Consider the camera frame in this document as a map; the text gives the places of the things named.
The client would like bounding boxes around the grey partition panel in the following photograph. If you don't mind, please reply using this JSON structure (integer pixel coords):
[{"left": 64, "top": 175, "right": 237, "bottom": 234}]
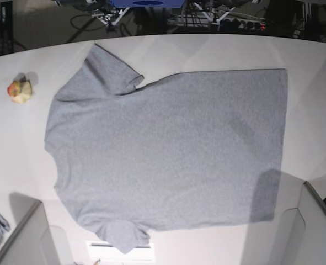
[
  {"left": 241, "top": 182, "right": 326, "bottom": 264},
  {"left": 0, "top": 200, "right": 61, "bottom": 265}
]

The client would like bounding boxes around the right grey partition panel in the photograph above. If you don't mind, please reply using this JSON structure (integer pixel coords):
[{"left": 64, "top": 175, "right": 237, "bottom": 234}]
[{"left": 241, "top": 182, "right": 326, "bottom": 264}]

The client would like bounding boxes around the black power strip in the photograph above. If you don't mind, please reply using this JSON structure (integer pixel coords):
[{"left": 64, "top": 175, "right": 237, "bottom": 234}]
[{"left": 220, "top": 18, "right": 266, "bottom": 31}]

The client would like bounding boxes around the grey T-shirt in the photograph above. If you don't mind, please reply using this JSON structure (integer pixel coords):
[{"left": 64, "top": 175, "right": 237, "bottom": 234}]
[{"left": 45, "top": 45, "right": 287, "bottom": 253}]

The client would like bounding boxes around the blue box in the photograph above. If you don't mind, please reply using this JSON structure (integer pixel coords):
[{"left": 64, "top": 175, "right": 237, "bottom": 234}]
[{"left": 109, "top": 0, "right": 185, "bottom": 8}]

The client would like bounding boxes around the left grey partition panel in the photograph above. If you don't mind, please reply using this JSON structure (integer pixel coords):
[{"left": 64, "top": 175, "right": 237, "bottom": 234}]
[{"left": 0, "top": 200, "right": 61, "bottom": 265}]

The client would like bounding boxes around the crumpled yellow red paper ball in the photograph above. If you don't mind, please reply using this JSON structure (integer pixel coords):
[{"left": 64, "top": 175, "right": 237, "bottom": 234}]
[{"left": 7, "top": 80, "right": 33, "bottom": 104}]

